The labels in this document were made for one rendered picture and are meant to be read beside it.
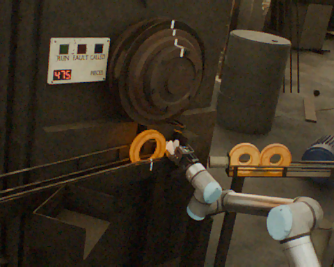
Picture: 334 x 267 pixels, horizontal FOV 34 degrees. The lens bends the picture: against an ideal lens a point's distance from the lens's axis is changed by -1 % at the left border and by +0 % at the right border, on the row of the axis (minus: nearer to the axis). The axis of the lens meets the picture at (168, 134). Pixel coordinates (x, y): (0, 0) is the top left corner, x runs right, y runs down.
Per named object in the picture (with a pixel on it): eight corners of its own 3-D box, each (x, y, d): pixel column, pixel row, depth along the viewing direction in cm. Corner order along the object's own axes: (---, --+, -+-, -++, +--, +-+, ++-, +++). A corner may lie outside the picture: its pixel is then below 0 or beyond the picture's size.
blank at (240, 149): (229, 142, 264) (230, 144, 261) (261, 142, 265) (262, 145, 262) (227, 170, 270) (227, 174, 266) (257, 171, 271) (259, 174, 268)
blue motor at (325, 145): (293, 180, 426) (303, 140, 414) (313, 160, 473) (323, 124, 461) (331, 194, 413) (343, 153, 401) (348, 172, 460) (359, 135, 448)
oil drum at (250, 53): (200, 116, 540) (217, 28, 508) (241, 110, 577) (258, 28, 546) (243, 138, 499) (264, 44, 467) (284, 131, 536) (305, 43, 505)
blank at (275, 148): (260, 142, 265) (261, 145, 262) (291, 143, 266) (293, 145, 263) (257, 171, 271) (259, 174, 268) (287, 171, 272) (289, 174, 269)
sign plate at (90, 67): (46, 82, 213) (50, 37, 207) (102, 78, 230) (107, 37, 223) (49, 84, 212) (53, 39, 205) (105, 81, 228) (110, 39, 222)
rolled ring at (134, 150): (169, 129, 247) (164, 126, 250) (136, 134, 236) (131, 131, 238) (163, 166, 254) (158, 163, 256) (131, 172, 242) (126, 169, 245)
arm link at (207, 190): (203, 207, 234) (210, 191, 228) (186, 187, 241) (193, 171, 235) (218, 201, 239) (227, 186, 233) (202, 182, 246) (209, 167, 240)
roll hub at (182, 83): (139, 111, 224) (148, 45, 214) (189, 106, 242) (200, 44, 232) (147, 115, 220) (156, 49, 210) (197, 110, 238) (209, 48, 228)
